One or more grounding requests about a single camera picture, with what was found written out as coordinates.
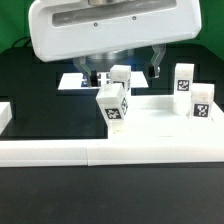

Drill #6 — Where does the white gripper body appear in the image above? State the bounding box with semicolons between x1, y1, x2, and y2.
28;0;202;62

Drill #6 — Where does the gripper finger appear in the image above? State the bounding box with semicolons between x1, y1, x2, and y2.
146;44;166;79
73;57;98;87

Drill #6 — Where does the white square tabletop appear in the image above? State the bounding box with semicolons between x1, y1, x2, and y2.
108;95;224;139

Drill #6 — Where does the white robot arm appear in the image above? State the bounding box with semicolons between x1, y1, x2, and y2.
28;0;202;79

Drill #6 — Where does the white marker sheet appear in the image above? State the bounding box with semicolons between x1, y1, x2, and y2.
58;71;148;90

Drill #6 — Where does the white U-shaped fence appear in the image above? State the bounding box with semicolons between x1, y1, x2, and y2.
0;101;224;168

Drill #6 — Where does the black cable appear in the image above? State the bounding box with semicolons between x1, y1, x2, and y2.
11;36;32;49

